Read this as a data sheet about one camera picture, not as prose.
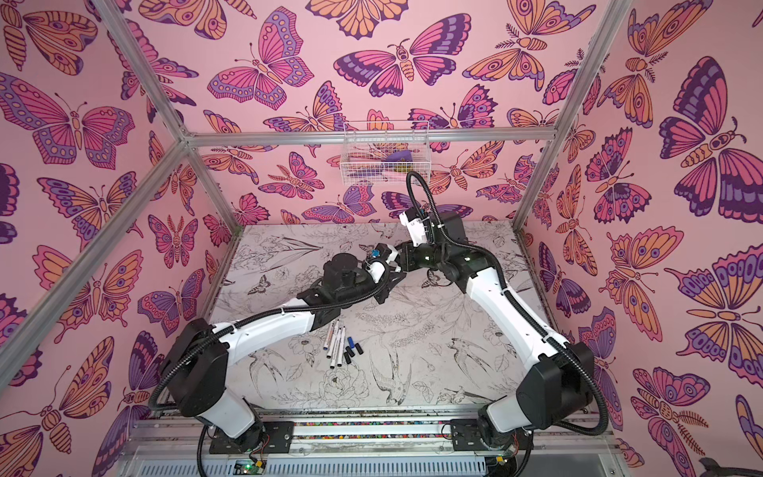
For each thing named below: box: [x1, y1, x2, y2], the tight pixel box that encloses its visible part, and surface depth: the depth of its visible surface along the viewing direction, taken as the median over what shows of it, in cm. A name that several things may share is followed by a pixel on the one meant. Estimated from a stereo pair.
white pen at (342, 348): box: [336, 325, 346, 367], surface depth 89 cm
